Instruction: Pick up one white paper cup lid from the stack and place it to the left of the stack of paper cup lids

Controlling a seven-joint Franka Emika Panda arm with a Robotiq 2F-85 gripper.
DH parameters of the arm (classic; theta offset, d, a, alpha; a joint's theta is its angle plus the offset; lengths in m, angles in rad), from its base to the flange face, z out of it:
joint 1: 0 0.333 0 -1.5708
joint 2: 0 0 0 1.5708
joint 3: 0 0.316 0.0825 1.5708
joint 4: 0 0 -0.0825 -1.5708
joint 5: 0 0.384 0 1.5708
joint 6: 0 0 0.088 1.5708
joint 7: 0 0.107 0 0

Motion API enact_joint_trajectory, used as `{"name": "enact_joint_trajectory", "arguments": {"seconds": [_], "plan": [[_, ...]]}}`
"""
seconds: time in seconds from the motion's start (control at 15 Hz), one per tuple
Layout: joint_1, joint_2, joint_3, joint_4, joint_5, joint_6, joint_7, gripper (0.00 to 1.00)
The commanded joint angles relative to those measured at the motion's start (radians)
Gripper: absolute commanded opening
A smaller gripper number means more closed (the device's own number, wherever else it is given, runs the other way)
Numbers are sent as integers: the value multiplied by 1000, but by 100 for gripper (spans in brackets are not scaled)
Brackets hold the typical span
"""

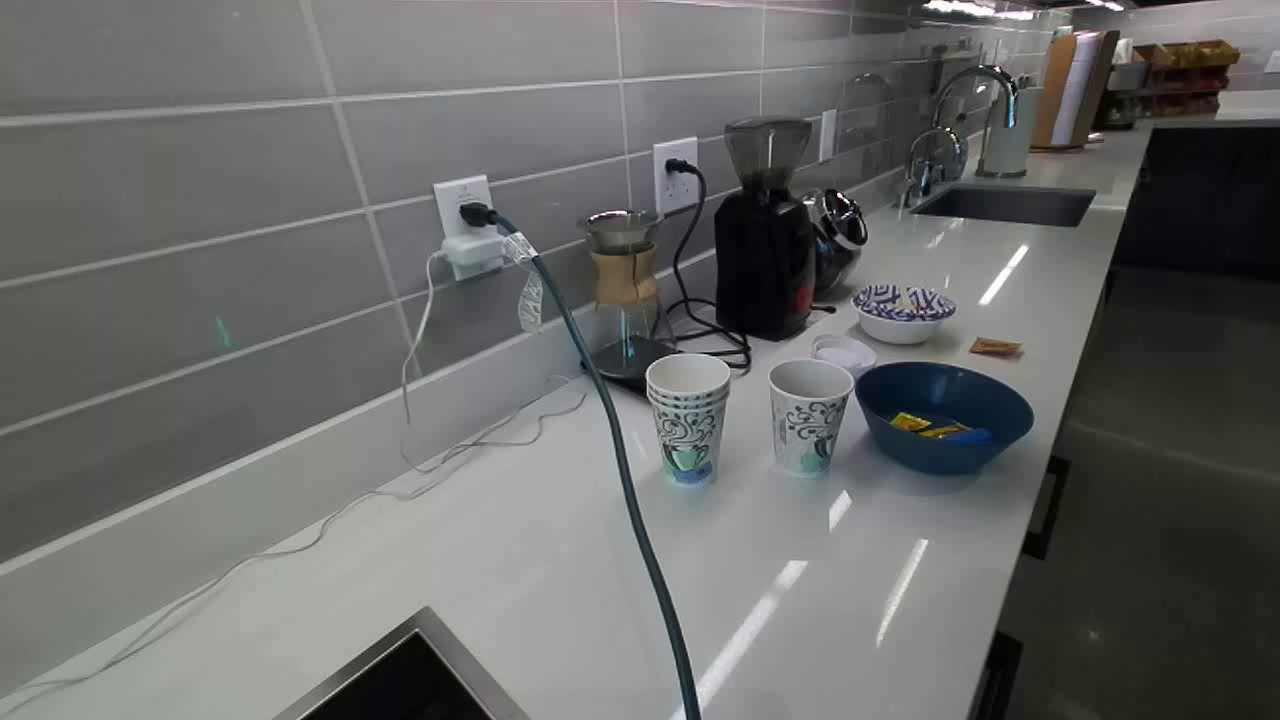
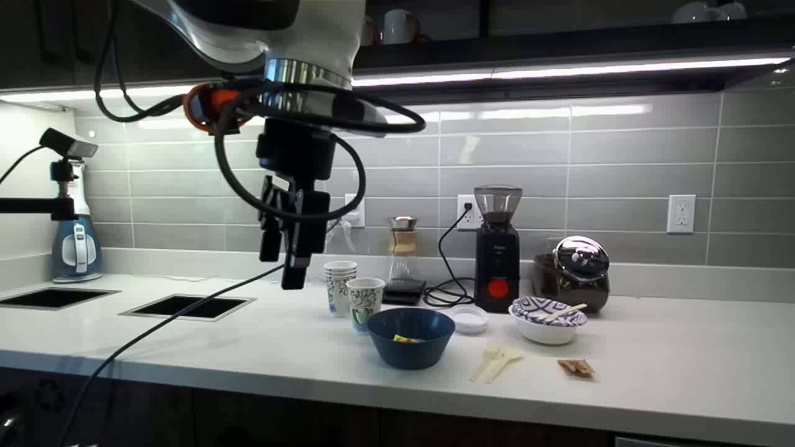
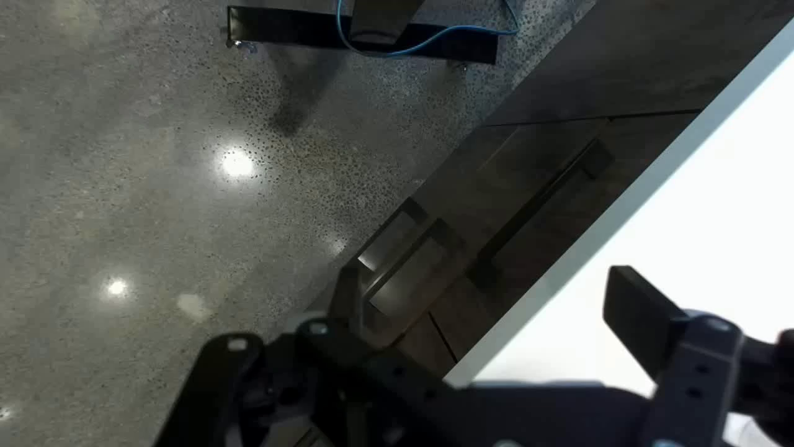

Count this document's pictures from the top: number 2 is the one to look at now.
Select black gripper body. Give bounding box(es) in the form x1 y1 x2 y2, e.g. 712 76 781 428
254 117 338 218

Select patterned paper cup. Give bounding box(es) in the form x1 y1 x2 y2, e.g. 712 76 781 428
346 275 387 332
320 259 361 320

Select black coffee scale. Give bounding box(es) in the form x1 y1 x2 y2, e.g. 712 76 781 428
379 275 430 309

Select dark blue bowl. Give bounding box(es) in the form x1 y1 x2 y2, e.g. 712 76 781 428
366 305 456 372

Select white mug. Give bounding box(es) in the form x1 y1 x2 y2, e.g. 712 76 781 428
379 7 423 47

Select blue spray bottle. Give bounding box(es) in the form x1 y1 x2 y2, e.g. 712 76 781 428
50 158 104 286

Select white plate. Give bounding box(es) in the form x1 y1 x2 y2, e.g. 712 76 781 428
450 305 491 337

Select black coffee grinder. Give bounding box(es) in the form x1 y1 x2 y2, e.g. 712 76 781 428
471 187 524 316

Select black rectangular counter inset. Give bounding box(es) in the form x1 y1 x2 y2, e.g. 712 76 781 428
0 286 120 310

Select pale wooden spoon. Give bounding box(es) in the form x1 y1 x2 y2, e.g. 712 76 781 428
469 345 510 386

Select white bowl with blue pattern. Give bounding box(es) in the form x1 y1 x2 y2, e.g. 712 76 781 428
507 295 591 348

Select wooden stirrer in bowl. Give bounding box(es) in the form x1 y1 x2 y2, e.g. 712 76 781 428
545 301 589 326

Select chrome round kettle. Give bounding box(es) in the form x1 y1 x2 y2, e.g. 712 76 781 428
532 234 613 317

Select under-cabinet light strip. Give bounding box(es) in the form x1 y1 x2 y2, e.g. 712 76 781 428
0 52 795 107

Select white dish on shelf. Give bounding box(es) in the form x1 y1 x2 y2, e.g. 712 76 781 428
715 0 750 25
671 0 721 25

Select white wall outlet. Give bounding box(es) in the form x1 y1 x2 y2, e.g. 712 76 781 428
340 191 370 230
666 191 699 237
455 191 485 234

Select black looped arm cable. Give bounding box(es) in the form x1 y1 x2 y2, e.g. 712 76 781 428
211 79 430 223

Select black grinder power cord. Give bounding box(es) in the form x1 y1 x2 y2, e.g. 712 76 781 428
423 201 479 310

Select long dark cable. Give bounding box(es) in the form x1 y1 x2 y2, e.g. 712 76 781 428
54 260 289 447

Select black camera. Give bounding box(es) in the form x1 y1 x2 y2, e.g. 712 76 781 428
37 126 99 163

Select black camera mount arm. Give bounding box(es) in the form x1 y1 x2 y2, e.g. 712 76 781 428
0 156 83 223

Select thin black camera cable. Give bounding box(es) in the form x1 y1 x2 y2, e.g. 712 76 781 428
0 143 44 187

